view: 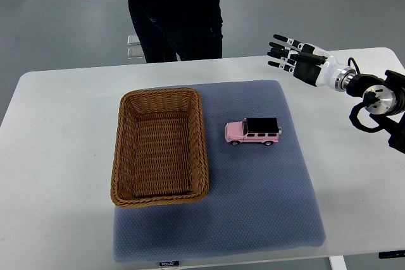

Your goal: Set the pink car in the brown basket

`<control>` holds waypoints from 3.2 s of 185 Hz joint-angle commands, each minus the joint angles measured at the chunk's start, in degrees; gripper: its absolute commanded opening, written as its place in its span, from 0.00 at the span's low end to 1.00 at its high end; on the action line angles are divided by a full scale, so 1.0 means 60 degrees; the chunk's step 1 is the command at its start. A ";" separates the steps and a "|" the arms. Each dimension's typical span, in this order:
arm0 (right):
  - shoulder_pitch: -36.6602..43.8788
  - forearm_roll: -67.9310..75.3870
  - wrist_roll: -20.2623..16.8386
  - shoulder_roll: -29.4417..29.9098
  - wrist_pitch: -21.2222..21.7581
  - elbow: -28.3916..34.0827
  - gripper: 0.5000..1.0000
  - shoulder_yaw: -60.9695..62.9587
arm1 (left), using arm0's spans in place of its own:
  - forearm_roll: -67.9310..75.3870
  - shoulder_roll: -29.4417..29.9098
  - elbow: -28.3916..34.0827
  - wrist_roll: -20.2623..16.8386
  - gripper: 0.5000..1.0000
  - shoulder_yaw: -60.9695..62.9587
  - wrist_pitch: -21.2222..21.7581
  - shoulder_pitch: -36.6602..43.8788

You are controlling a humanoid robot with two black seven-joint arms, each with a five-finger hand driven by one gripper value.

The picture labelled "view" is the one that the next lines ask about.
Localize black robotic little finger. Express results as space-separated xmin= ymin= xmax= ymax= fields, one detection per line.
xmin=268 ymin=61 xmax=295 ymax=73

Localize pink toy car black roof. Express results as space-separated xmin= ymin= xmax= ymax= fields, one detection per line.
xmin=224 ymin=118 xmax=282 ymax=146

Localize person in black clothes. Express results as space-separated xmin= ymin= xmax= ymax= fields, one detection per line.
xmin=128 ymin=0 xmax=223 ymax=63

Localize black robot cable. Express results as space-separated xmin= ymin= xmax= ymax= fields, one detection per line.
xmin=347 ymin=57 xmax=362 ymax=77

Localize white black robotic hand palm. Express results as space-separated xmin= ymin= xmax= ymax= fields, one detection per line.
xmin=293 ymin=44 xmax=356 ymax=90

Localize black table control panel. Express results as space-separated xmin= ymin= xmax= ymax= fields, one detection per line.
xmin=378 ymin=250 xmax=405 ymax=259

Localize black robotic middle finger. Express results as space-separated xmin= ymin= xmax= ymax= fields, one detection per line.
xmin=269 ymin=41 xmax=301 ymax=52

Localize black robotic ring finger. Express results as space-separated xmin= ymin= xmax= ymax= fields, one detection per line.
xmin=267 ymin=50 xmax=297 ymax=63

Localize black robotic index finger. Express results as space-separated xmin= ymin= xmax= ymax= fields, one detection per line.
xmin=273 ymin=34 xmax=304 ymax=47

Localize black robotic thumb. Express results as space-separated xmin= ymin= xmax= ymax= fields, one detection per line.
xmin=290 ymin=52 xmax=327 ymax=64

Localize brown wicker basket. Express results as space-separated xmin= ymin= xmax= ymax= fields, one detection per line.
xmin=110 ymin=87 xmax=209 ymax=208

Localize white table leg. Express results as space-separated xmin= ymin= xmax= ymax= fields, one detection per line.
xmin=328 ymin=255 xmax=347 ymax=270

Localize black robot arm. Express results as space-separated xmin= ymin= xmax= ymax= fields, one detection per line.
xmin=267 ymin=34 xmax=404 ymax=153

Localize upper metal floor plate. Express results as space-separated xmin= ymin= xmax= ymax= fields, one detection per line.
xmin=127 ymin=34 xmax=140 ymax=46

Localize blue-grey padded mat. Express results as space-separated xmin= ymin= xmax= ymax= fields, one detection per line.
xmin=114 ymin=80 xmax=326 ymax=262

